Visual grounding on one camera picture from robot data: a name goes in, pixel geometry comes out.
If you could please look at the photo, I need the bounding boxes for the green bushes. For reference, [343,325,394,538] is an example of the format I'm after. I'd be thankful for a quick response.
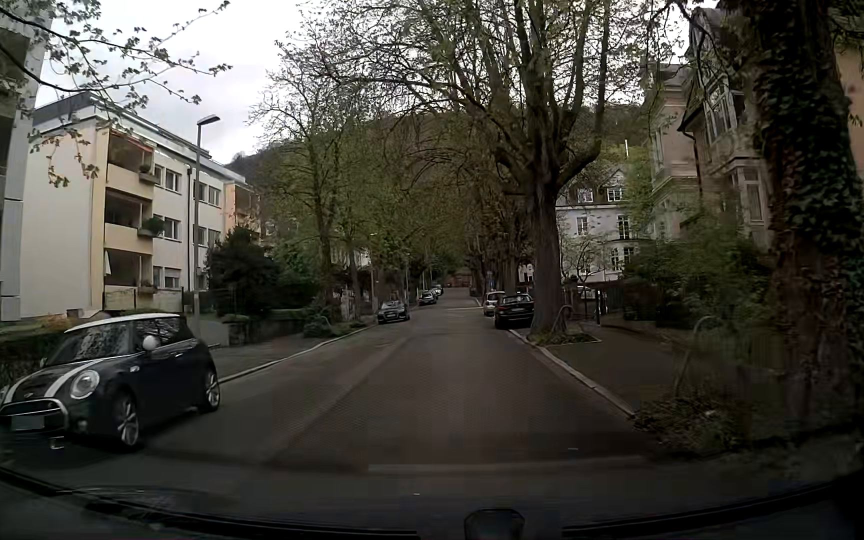
[623,213,774,331]

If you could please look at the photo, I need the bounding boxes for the grey pavement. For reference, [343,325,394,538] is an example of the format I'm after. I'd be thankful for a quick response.
[510,313,711,415]
[207,321,379,381]

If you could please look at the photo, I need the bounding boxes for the car's own bonnet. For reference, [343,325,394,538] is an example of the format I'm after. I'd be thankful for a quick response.
[0,448,864,540]

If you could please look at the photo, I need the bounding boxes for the metal tree guard hoop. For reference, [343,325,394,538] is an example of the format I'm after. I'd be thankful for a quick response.
[672,315,726,399]
[547,303,576,337]

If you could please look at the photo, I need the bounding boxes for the ivy-covered tree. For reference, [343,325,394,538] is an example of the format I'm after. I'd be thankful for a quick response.
[690,0,864,436]

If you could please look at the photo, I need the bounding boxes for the black parked car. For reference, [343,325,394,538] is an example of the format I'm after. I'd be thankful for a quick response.
[493,293,536,330]

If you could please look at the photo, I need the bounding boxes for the grey lamp post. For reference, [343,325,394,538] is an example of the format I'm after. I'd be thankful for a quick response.
[190,114,222,325]

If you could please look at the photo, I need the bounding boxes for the dark car with white stripes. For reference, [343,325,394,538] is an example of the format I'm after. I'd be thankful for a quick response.
[0,312,222,452]

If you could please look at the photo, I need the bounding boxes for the white and beige apartment building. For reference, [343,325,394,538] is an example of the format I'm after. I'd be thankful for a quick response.
[19,92,261,320]

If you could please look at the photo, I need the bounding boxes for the grey asphalt road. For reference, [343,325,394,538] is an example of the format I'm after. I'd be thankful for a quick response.
[0,288,864,519]

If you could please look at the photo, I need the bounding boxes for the beige building with turret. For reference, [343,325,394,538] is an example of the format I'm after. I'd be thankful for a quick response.
[640,61,703,241]

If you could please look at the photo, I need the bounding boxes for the dark green bush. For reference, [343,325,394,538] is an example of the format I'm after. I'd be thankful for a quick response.
[205,225,283,319]

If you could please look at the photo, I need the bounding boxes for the row of trees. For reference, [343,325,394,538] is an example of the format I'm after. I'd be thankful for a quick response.
[248,30,478,320]

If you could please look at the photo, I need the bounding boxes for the large bare tree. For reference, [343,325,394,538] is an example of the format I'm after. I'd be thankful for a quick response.
[312,0,692,336]

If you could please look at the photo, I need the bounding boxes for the low stone wall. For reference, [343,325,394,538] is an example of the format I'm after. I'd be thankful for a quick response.
[199,309,309,348]

